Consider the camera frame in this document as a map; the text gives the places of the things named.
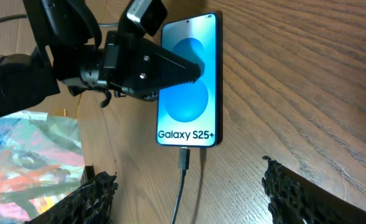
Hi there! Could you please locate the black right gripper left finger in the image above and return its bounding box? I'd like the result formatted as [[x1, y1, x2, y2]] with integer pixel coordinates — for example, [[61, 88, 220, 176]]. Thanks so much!
[[26, 171, 118, 224]]

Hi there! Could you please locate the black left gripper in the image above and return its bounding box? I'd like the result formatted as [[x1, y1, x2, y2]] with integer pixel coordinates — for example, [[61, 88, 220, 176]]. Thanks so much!
[[54, 31, 200, 101]]

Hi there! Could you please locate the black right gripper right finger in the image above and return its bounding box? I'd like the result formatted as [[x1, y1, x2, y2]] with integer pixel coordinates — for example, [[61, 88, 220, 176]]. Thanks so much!
[[261, 156, 366, 224]]

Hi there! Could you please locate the blue smartphone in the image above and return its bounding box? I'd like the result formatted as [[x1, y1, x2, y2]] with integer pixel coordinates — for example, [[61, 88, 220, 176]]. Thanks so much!
[[156, 11, 223, 148]]

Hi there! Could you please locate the black charging cable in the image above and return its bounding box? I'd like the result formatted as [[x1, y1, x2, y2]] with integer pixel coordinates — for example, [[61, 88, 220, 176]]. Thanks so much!
[[169, 147, 191, 224]]

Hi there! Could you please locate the colourful patterned cloth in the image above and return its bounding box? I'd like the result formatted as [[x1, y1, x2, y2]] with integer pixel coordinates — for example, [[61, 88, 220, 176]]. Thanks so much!
[[0, 111, 85, 223]]

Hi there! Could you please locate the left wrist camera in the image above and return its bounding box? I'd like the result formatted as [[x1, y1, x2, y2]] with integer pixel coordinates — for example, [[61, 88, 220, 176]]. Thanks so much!
[[126, 0, 167, 37]]

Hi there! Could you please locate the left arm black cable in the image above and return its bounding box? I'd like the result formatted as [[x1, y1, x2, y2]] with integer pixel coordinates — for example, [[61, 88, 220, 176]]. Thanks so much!
[[0, 14, 28, 30]]

